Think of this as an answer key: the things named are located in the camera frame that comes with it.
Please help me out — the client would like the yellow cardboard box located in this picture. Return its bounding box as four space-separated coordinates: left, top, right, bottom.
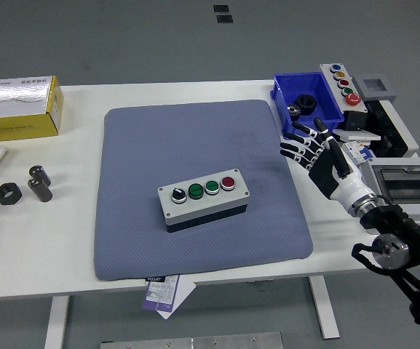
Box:
0 75 64 143

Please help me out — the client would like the black and white rail device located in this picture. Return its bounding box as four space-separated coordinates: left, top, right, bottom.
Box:
365 97 420 158

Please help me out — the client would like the blue plastic bin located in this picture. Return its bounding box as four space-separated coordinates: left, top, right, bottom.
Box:
270 71 345 140

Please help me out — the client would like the grey metal floor plate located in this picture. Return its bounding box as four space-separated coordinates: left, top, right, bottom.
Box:
100 331 284 349

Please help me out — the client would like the white circuit breaker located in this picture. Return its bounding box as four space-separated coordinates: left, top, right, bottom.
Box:
342 141 375 169

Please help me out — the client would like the grey distribution box clear cover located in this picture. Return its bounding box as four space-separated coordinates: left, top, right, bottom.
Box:
358 156 420 233

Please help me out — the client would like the white table leg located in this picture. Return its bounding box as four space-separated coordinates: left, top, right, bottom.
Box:
307 276 341 340
44 294 71 349

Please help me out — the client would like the grey five-button control box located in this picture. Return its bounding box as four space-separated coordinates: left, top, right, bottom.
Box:
320 63 370 131

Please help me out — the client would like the grey-blue padded mat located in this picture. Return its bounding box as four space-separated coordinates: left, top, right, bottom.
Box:
93 99 314 281

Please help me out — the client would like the white wall switch plate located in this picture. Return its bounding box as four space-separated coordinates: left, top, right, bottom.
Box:
331 127 382 143

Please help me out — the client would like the small metal gear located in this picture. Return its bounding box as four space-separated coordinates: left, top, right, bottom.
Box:
286 103 302 122

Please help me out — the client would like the white paper card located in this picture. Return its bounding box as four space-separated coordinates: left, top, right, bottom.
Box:
155 278 197 321

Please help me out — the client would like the grey four-button control box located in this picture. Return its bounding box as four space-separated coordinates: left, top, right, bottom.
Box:
157 167 250 233

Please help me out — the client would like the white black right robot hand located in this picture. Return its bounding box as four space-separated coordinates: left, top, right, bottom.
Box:
279 116 375 214

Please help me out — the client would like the black cylindrical capacitor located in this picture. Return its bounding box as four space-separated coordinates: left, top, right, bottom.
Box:
28 164 52 186
27 176 54 203

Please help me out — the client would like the large black hex nut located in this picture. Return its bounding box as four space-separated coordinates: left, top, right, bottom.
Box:
294 94 317 116
0 182 23 206

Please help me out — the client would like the purple white mat tag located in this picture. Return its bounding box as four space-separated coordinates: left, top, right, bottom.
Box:
142 274 181 313

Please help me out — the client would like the grey square frame box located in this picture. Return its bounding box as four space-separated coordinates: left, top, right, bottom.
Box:
352 74 399 103

